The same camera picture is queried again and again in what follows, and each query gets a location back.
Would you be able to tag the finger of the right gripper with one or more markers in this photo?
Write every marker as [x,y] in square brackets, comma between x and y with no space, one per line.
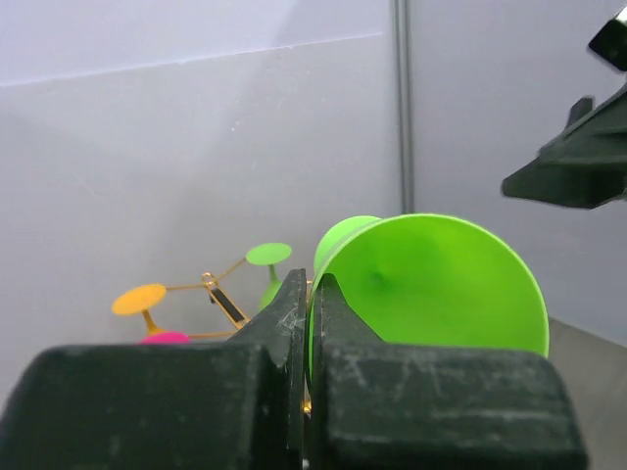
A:
[584,167]

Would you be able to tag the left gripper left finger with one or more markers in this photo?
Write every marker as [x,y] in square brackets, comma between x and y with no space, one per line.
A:
[230,405]

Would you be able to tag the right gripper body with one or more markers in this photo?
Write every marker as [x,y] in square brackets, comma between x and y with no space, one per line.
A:
[609,43]

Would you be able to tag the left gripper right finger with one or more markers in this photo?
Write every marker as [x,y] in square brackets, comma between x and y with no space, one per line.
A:
[378,405]

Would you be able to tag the pink plastic goblet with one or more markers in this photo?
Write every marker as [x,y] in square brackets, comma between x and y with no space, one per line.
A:
[168,337]

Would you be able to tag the green goblet back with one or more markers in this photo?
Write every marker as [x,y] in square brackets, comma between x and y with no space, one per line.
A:
[434,279]

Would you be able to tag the green goblet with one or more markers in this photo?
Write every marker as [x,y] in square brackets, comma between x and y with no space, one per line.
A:
[269,255]
[434,279]

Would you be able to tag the orange goblet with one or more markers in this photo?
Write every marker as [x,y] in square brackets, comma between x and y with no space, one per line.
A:
[140,300]

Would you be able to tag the green goblet front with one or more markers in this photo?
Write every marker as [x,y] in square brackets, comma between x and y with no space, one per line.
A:
[269,255]

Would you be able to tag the gold wire wine glass rack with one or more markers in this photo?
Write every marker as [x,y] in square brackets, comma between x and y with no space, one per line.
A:
[218,296]

